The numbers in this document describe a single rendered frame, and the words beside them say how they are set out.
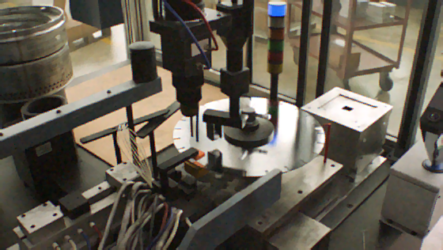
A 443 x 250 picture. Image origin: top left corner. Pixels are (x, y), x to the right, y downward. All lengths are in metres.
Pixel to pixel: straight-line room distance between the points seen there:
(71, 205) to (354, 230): 0.61
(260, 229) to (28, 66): 0.80
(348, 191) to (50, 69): 0.89
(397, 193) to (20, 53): 1.02
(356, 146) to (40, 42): 0.89
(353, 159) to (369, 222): 0.18
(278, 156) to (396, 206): 0.31
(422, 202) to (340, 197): 0.21
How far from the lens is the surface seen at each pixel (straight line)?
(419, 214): 1.03
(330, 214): 1.06
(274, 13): 1.15
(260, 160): 0.87
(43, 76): 1.34
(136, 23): 1.98
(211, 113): 0.88
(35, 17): 1.52
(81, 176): 1.09
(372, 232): 1.05
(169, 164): 0.82
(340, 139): 1.15
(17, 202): 1.21
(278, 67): 1.20
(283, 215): 0.90
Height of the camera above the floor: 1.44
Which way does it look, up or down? 30 degrees down
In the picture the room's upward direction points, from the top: 1 degrees counter-clockwise
